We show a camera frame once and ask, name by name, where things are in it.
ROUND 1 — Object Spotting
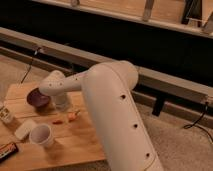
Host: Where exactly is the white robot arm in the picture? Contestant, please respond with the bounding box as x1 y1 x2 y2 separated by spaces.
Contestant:
39 61 164 171

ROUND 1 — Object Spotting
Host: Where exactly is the black cable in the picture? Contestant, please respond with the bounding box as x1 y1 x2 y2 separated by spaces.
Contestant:
182 101 213 145
20 46 43 84

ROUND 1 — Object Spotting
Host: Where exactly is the white rectangular block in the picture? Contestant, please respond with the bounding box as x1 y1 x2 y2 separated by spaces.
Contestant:
14 119 36 140

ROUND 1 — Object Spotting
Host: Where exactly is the black cable left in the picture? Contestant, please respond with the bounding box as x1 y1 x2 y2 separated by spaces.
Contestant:
20 46 43 84

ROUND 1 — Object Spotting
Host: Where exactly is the dark maroon ceramic bowl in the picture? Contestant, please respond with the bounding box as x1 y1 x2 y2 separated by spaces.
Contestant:
27 88 50 108

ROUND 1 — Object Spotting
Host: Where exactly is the orange pepper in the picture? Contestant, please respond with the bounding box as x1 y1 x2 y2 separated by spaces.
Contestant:
51 109 82 125

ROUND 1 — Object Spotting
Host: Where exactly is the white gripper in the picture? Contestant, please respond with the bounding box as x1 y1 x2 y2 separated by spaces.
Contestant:
51 93 70 111

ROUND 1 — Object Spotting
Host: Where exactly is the black cable right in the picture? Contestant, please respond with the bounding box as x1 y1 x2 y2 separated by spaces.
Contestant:
182 101 213 145

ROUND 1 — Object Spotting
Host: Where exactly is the white paper cup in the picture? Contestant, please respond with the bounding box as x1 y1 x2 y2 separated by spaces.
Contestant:
29 124 54 148

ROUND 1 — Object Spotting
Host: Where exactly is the dark candy bar wrapper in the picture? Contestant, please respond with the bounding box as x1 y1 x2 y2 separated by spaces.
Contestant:
0 142 19 163

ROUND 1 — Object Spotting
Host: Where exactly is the wooden bamboo board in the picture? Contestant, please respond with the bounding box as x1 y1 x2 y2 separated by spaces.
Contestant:
0 82 105 171

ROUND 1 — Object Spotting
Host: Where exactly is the grey metal rail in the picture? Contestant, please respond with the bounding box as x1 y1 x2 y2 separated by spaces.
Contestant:
0 27 213 120

